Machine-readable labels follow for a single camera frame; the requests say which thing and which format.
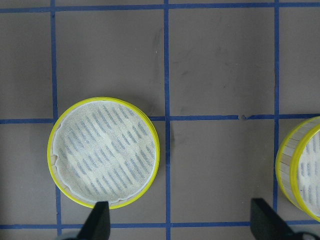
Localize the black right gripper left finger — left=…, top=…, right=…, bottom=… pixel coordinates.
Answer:
left=76, top=201, right=111, bottom=240

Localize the white steamer liner cloth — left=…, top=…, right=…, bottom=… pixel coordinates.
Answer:
left=52, top=100, right=157, bottom=203
left=297, top=131, right=320, bottom=217

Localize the yellow rimmed steamer basket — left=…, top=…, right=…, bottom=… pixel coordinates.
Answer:
left=275, top=116, right=320, bottom=221
left=47, top=96, right=160, bottom=210

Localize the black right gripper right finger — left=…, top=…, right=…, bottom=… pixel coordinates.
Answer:
left=250, top=198, right=304, bottom=240

